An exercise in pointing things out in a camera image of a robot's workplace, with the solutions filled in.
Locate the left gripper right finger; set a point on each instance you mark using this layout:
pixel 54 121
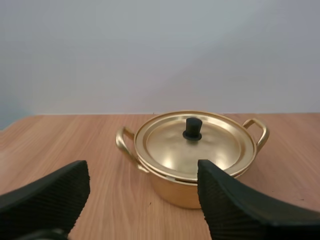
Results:
pixel 240 210

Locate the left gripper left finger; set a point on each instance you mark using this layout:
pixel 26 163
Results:
pixel 47 200

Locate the gold lid with black knob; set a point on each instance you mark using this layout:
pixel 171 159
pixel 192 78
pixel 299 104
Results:
pixel 195 150

